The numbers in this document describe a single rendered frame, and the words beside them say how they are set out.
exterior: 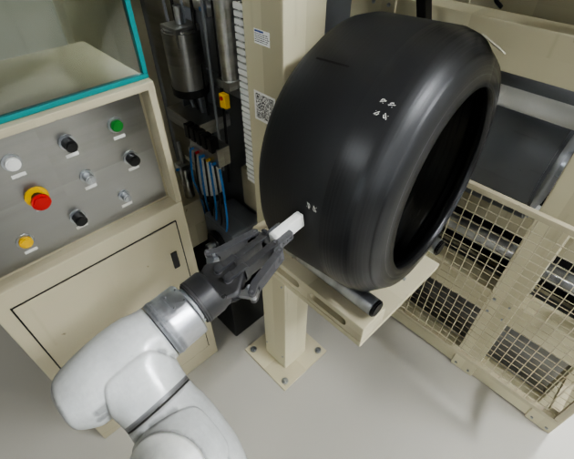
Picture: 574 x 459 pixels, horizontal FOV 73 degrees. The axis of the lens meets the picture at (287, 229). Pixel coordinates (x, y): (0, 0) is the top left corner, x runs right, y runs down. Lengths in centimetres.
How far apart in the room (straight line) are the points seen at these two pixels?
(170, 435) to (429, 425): 142
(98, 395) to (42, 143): 64
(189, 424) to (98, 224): 76
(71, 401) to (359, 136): 53
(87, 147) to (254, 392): 120
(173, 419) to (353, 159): 44
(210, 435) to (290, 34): 72
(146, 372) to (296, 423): 124
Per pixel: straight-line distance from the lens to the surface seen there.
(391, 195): 63
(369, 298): 93
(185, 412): 57
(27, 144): 104
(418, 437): 182
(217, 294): 59
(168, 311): 58
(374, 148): 61
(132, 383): 57
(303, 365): 185
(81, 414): 59
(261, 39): 92
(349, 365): 188
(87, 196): 114
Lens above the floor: 165
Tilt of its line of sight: 44 degrees down
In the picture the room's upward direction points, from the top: straight up
